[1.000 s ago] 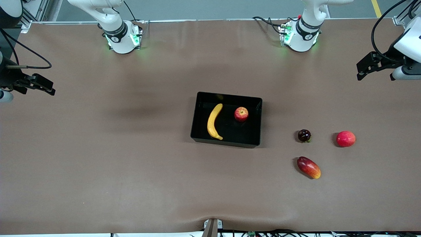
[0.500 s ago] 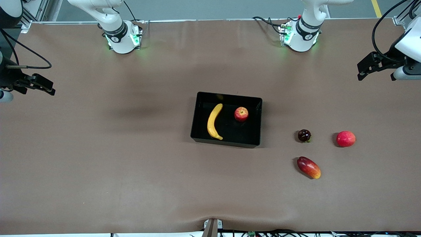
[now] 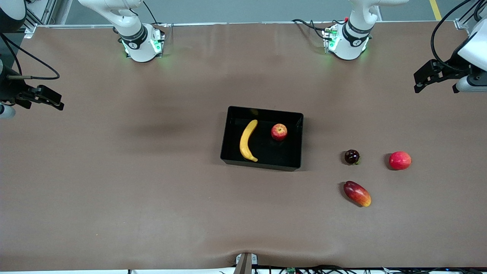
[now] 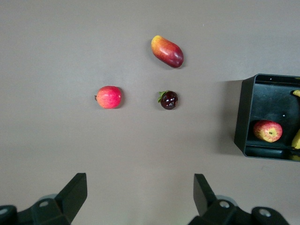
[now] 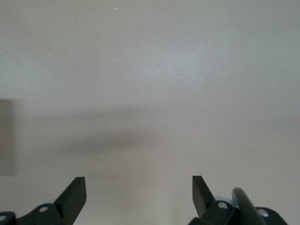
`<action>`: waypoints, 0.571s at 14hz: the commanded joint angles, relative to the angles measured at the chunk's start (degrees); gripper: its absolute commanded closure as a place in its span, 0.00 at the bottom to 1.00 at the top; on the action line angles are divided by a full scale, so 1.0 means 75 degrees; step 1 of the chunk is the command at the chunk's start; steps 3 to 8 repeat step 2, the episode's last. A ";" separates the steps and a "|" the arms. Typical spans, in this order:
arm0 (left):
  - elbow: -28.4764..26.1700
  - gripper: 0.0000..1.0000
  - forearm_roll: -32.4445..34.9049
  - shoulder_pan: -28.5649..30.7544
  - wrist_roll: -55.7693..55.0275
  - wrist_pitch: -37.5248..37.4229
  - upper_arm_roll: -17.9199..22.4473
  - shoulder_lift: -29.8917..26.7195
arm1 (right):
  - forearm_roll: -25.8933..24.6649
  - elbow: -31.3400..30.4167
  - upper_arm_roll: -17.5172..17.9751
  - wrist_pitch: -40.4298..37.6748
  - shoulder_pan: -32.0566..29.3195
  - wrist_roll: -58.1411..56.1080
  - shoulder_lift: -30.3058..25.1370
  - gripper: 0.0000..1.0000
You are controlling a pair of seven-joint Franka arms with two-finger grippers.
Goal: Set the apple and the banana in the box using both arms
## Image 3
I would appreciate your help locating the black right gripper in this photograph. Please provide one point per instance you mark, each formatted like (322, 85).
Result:
(10, 88)

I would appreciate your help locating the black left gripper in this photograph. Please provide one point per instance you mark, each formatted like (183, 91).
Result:
(452, 62)

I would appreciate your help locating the red yellow striped apple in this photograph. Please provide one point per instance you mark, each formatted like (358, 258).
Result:
(279, 132)

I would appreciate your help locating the black plastic box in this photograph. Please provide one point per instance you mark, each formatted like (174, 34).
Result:
(285, 156)

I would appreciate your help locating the yellow banana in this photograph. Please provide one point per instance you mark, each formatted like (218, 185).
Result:
(245, 142)

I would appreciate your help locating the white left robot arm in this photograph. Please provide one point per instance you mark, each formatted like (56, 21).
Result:
(350, 42)

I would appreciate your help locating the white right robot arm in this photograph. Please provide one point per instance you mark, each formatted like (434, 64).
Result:
(140, 45)

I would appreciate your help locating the dark red plum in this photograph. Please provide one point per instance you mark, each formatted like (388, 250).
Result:
(352, 156)

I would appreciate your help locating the red yellow mango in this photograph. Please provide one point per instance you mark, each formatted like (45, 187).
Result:
(357, 193)

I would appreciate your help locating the aluminium frame profile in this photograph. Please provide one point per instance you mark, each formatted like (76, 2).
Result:
(462, 23)
(34, 17)

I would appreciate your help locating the silver table edge rail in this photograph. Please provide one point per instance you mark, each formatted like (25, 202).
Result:
(247, 23)

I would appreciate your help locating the metal post with bracket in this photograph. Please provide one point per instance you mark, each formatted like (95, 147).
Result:
(245, 264)

